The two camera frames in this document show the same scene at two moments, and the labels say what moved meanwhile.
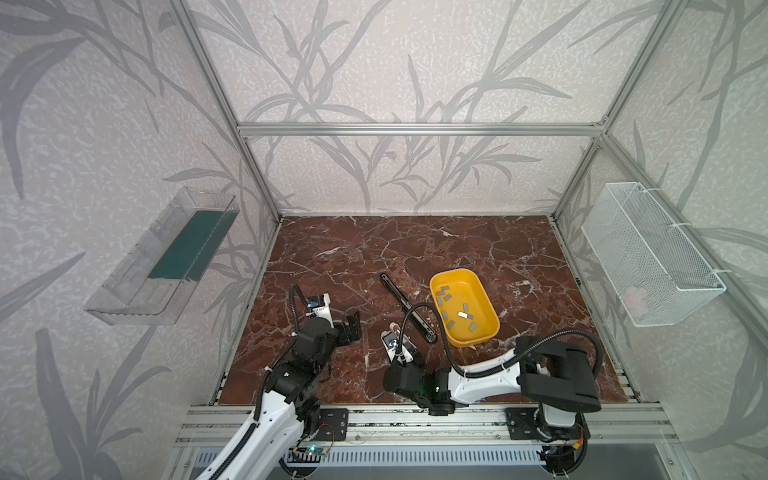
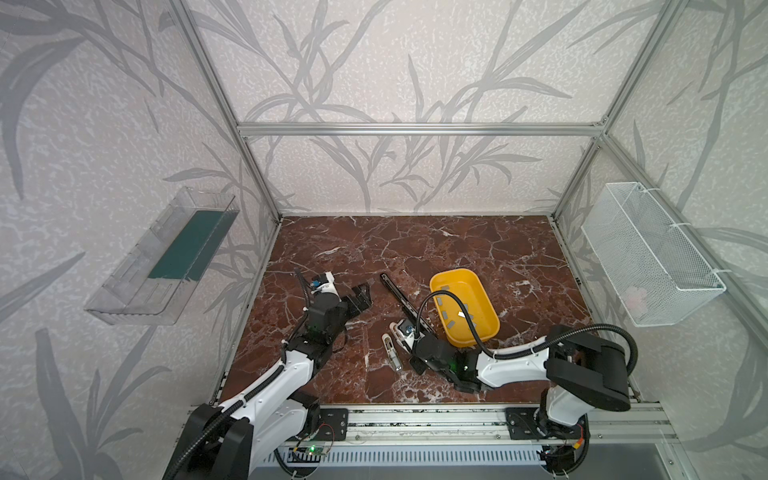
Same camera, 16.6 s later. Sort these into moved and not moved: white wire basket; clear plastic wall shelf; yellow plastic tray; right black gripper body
Moved: right black gripper body
Not moved: clear plastic wall shelf; white wire basket; yellow plastic tray
